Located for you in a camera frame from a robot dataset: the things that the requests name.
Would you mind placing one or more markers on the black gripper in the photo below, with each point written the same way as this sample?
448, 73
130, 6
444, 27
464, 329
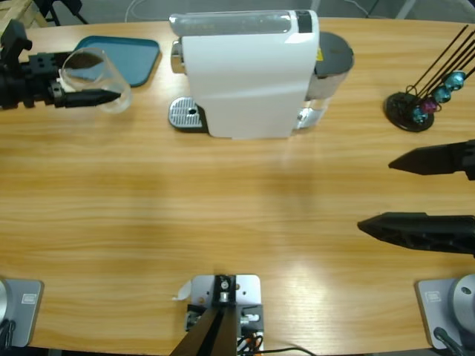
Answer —
33, 85

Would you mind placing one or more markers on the black capsule stand with rods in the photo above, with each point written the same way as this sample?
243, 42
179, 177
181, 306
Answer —
399, 105

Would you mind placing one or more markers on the black stand legs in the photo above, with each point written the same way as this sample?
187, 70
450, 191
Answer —
76, 5

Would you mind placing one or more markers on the purple coffee capsule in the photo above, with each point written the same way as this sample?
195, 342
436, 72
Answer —
429, 106

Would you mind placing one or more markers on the white paper tag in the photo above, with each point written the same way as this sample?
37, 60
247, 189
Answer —
182, 291

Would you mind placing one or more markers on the white mounting block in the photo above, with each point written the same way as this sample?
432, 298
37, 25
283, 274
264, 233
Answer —
248, 293

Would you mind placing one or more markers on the grey water tank dark lid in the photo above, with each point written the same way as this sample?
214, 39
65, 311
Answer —
332, 50

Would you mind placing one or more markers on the teal plastic tray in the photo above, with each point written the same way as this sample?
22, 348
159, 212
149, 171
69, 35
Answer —
137, 59

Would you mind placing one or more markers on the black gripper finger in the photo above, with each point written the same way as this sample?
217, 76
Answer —
441, 159
426, 231

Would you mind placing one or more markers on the clear drinking glass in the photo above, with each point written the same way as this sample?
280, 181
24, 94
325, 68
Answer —
118, 79

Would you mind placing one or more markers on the black camera post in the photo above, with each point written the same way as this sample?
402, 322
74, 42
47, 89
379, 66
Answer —
215, 333

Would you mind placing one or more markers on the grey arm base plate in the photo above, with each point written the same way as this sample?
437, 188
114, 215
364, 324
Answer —
26, 315
430, 315

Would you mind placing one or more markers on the teal coffee capsule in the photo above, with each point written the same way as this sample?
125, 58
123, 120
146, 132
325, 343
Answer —
420, 116
454, 81
441, 94

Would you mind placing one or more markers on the silver drip tray grate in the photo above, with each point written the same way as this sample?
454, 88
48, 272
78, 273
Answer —
182, 111

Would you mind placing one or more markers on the white capsule coffee machine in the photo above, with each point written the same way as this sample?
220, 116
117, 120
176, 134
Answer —
245, 74

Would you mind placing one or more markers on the wooden crate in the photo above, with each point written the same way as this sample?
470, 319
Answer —
35, 13

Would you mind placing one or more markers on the grey metal leg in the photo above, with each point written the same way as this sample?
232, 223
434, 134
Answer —
406, 7

